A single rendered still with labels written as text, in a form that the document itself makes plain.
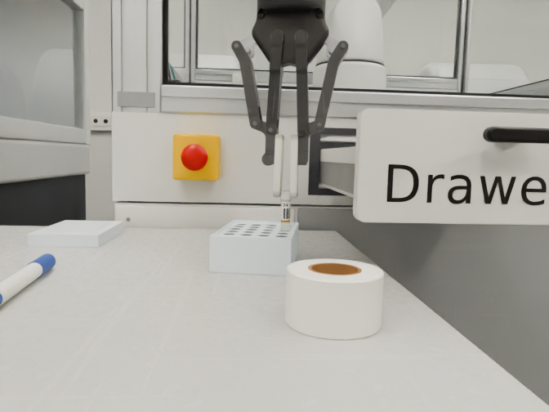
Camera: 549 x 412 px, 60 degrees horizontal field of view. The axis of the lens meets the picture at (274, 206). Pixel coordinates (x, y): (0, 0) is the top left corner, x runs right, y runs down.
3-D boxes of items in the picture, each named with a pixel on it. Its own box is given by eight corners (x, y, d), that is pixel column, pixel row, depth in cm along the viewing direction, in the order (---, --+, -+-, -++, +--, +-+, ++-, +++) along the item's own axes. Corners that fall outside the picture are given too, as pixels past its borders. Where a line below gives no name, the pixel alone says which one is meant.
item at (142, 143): (694, 212, 85) (704, 130, 83) (112, 200, 78) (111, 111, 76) (457, 182, 179) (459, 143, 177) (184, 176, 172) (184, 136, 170)
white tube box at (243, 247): (290, 276, 48) (292, 239, 47) (208, 271, 49) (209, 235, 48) (297, 252, 60) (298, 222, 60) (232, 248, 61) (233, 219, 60)
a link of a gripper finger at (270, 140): (277, 118, 53) (250, 118, 53) (274, 164, 53) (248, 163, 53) (278, 119, 54) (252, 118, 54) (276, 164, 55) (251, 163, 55)
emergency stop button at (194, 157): (207, 171, 71) (207, 144, 70) (180, 170, 71) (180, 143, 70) (208, 170, 74) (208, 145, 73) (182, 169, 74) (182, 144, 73)
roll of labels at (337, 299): (366, 348, 30) (369, 287, 30) (268, 328, 33) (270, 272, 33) (390, 316, 36) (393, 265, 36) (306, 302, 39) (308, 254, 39)
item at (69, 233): (98, 247, 60) (98, 234, 59) (27, 246, 59) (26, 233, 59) (123, 231, 72) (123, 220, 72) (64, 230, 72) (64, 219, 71)
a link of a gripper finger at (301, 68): (295, 38, 54) (307, 38, 54) (299, 137, 55) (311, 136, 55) (292, 29, 50) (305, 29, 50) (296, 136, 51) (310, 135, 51)
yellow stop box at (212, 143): (218, 181, 73) (219, 134, 73) (171, 180, 73) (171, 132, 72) (220, 179, 78) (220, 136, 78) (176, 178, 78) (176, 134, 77)
